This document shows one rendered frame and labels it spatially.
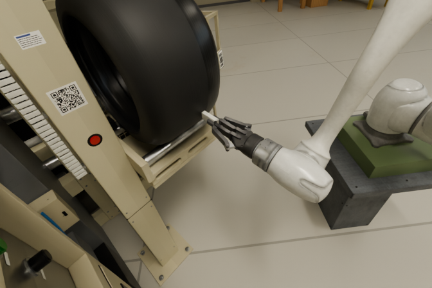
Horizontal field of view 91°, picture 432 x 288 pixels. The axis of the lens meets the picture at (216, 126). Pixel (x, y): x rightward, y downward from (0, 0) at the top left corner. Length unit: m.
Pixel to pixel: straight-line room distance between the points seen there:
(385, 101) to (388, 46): 0.52
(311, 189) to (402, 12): 0.43
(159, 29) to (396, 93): 0.92
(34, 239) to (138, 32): 0.52
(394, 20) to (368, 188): 0.72
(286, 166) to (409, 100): 0.66
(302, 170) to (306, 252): 1.09
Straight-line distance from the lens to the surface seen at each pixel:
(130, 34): 0.59
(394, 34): 0.63
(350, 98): 0.66
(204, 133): 0.96
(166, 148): 0.87
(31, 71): 0.69
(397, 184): 1.22
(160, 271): 1.63
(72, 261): 0.76
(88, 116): 0.76
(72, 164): 0.83
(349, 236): 1.76
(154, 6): 0.64
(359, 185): 1.14
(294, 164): 0.59
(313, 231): 1.70
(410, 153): 1.25
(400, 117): 1.13
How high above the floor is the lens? 1.50
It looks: 40 degrees down
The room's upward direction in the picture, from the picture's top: 8 degrees counter-clockwise
